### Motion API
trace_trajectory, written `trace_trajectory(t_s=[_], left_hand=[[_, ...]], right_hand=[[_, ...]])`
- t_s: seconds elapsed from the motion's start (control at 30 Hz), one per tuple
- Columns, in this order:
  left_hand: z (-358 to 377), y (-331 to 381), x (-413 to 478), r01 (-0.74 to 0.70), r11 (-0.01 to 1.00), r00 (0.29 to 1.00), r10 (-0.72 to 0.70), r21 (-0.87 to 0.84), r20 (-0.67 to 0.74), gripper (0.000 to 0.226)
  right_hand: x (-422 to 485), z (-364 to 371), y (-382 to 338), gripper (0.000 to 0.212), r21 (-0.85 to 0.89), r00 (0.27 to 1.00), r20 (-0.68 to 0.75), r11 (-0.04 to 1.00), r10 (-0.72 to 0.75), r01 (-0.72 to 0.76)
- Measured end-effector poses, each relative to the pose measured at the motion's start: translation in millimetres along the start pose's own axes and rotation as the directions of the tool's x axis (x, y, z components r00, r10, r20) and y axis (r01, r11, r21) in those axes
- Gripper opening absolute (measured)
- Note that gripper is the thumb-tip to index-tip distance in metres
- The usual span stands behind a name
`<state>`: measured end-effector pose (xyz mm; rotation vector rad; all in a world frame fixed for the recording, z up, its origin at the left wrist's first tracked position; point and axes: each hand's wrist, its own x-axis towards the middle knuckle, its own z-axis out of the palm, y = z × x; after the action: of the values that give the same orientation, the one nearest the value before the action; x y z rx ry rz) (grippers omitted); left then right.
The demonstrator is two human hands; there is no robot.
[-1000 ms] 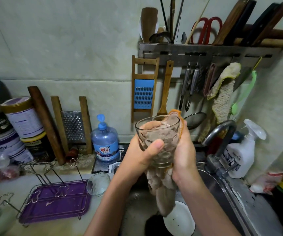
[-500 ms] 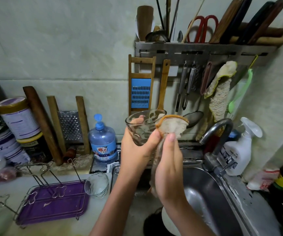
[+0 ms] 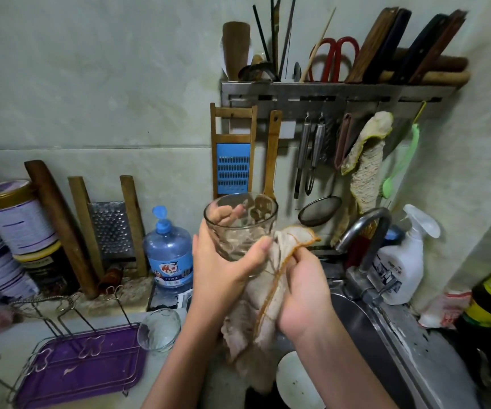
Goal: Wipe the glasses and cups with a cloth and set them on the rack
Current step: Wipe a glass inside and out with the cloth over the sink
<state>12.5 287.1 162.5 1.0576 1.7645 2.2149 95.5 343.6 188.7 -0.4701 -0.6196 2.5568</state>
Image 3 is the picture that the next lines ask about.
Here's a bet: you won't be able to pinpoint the person's left hand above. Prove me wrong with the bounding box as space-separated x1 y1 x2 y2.
190 219 274 337

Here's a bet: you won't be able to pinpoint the person's right hand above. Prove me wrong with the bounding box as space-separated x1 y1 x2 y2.
278 243 336 341

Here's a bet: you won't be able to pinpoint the beige dish cloth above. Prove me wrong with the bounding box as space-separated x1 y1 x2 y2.
220 224 322 393

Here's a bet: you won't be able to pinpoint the person's right forearm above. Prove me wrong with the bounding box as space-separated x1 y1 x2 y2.
297 323 400 409

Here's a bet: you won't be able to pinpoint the small blue water bottle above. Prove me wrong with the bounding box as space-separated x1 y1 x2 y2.
144 205 194 290

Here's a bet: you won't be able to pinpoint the red container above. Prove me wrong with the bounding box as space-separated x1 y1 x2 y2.
350 234 375 271

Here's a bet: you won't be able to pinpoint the mesh strainer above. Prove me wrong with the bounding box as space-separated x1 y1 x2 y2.
298 113 355 228

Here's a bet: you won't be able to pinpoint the metal faucet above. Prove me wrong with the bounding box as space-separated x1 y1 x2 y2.
335 207 400 303

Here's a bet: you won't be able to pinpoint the white plate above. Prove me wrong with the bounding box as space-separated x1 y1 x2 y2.
275 350 327 409

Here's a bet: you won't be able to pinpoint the blue capped bottle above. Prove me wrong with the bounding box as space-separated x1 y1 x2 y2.
382 226 407 252

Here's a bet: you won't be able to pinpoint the white spray bottle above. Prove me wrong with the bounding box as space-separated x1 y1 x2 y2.
373 204 443 306

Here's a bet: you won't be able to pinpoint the stainless steel sink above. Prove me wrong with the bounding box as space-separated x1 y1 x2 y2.
203 277 485 409

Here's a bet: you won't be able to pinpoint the wooden framed metal grater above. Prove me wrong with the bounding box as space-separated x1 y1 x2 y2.
67 174 149 279

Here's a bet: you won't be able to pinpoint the wooden slicer with blue blade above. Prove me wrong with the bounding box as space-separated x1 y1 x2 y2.
210 103 259 201

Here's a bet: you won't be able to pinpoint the metal peeler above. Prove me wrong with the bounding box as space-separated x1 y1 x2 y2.
293 113 311 201
305 115 327 197

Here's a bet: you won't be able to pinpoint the pink and white plastic bag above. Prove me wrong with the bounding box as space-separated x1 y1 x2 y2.
418 289 472 331

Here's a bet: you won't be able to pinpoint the wooden spatula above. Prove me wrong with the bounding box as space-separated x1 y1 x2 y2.
263 110 284 201

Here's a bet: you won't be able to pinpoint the hanging loofah sponge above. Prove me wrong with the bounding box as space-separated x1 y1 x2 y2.
339 111 395 216

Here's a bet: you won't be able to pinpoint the purple plastic tray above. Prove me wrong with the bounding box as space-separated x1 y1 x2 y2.
11 323 148 409

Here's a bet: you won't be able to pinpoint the wooden rolling pin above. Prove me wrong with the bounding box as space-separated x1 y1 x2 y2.
24 160 102 299

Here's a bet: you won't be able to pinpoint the dark bottle with yellow label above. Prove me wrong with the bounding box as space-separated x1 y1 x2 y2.
463 260 491 329

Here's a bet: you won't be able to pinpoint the stack of labelled tin cans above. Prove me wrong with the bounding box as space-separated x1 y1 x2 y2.
0 178 80 303

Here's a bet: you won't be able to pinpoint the dark metal ladle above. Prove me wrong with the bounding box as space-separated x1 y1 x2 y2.
239 62 279 84

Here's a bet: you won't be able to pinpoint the wooden scoop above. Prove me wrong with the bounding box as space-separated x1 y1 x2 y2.
222 21 252 82

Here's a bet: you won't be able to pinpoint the bamboo skewer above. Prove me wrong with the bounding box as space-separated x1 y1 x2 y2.
301 6 339 82

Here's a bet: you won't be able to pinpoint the bundle of dark chopsticks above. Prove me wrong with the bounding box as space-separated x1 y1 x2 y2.
252 0 298 82

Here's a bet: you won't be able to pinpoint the metal wire cup rack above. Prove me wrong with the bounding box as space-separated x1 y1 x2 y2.
0 285 153 409

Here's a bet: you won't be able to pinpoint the wall mounted metal utensil rack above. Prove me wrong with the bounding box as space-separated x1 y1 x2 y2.
220 79 460 120

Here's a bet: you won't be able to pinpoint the red handled scissors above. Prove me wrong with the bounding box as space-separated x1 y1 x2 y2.
307 35 361 84

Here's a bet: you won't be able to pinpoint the brown handled knife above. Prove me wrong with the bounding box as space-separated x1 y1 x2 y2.
345 6 400 84
409 9 468 84

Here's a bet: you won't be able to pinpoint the light wooden handle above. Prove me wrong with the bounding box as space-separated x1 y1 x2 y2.
380 69 472 87

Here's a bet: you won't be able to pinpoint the black handled knife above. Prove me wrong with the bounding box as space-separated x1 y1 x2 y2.
389 14 451 86
363 8 413 84

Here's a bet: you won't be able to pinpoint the dark wooden handle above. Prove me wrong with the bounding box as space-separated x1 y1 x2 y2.
394 48 470 75

